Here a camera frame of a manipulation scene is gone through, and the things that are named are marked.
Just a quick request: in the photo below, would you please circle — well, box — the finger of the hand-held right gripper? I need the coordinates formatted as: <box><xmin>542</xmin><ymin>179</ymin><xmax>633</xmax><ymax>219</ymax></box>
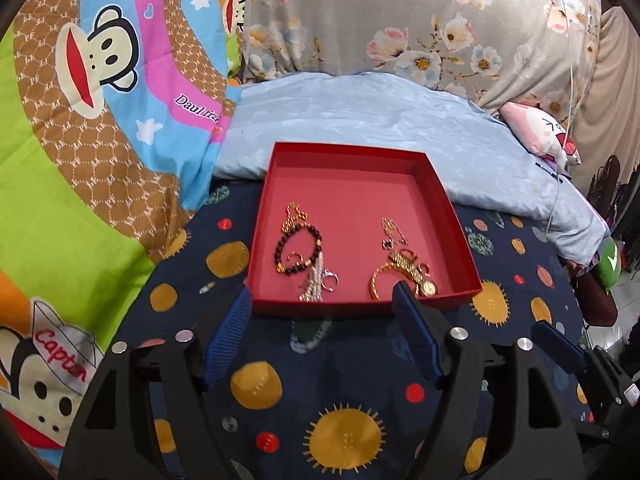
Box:
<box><xmin>531</xmin><ymin>320</ymin><xmax>587</xmax><ymax>377</ymax></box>

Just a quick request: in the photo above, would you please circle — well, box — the green cushion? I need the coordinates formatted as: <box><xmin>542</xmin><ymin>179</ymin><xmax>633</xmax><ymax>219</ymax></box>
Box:
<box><xmin>597</xmin><ymin>236</ymin><xmax>624</xmax><ymax>294</ymax></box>

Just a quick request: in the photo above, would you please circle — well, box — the dark maroon cloth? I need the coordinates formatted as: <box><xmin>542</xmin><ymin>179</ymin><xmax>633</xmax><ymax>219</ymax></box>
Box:
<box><xmin>562</xmin><ymin>260</ymin><xmax>620</xmax><ymax>327</ymax></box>

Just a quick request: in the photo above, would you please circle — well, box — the white cable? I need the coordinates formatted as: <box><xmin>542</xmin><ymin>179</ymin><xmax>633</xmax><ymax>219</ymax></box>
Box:
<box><xmin>544</xmin><ymin>0</ymin><xmax>577</xmax><ymax>235</ymax></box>

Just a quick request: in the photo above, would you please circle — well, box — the gold bangle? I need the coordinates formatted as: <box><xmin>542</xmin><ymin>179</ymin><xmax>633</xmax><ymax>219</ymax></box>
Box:
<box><xmin>369</xmin><ymin>260</ymin><xmax>403</xmax><ymax>304</ymax></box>

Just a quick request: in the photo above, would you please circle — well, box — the dark metal chair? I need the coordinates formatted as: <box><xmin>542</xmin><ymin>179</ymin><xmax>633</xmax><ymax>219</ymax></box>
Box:
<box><xmin>587</xmin><ymin>155</ymin><xmax>640</xmax><ymax>233</ymax></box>

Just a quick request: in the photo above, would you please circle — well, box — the navy planet print bed sheet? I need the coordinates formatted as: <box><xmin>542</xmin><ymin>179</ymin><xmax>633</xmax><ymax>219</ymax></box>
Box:
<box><xmin>114</xmin><ymin>185</ymin><xmax>603</xmax><ymax>480</ymax></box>

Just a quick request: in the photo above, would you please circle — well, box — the colourful cartoon monkey blanket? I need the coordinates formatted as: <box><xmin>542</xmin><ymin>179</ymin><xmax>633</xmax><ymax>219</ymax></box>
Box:
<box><xmin>0</xmin><ymin>0</ymin><xmax>251</xmax><ymax>461</ymax></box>

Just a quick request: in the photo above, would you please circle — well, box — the dark wooden bead bracelet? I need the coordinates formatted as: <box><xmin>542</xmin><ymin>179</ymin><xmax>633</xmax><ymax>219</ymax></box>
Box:
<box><xmin>273</xmin><ymin>225</ymin><xmax>323</xmax><ymax>276</ymax></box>

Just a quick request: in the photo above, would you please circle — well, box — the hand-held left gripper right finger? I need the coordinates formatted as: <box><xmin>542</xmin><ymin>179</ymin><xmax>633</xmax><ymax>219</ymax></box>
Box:
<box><xmin>391</xmin><ymin>281</ymin><xmax>587</xmax><ymax>480</ymax></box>

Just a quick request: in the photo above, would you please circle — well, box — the gold wristwatch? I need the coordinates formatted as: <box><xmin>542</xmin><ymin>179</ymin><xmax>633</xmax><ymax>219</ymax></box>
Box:
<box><xmin>390</xmin><ymin>250</ymin><xmax>439</xmax><ymax>297</ymax></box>

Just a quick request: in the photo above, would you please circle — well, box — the gold chain with dark pendant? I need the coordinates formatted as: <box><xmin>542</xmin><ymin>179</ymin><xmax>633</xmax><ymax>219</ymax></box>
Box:
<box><xmin>381</xmin><ymin>217</ymin><xmax>410</xmax><ymax>252</ymax></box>

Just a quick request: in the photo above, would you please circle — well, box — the red cardboard box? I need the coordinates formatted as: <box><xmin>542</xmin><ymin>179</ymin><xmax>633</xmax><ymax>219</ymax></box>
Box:
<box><xmin>246</xmin><ymin>141</ymin><xmax>484</xmax><ymax>317</ymax></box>

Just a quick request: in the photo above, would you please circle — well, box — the light blue blanket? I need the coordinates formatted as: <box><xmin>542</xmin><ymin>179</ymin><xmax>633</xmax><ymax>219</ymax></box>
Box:
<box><xmin>212</xmin><ymin>72</ymin><xmax>615</xmax><ymax>267</ymax></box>

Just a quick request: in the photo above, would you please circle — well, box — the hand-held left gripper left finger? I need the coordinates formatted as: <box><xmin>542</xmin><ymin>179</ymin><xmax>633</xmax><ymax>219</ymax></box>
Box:
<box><xmin>59</xmin><ymin>289</ymin><xmax>252</xmax><ymax>480</ymax></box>

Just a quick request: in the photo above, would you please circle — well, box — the grey floral pillow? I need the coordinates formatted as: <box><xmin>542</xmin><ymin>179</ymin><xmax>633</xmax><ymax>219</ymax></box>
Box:
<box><xmin>240</xmin><ymin>0</ymin><xmax>603</xmax><ymax>117</ymax></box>

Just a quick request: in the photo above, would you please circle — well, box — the silver crystal bracelet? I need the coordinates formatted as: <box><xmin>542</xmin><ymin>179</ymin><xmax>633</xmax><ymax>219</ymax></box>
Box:
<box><xmin>299</xmin><ymin>255</ymin><xmax>327</xmax><ymax>304</ymax></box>

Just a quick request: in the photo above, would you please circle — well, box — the beige curtain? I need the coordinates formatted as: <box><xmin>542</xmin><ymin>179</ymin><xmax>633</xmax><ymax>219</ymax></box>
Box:
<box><xmin>572</xmin><ymin>7</ymin><xmax>640</xmax><ymax>188</ymax></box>

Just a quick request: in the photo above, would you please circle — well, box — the pink plush pillow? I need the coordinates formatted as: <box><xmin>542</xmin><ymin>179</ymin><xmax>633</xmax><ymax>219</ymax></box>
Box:
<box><xmin>500</xmin><ymin>101</ymin><xmax>584</xmax><ymax>167</ymax></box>

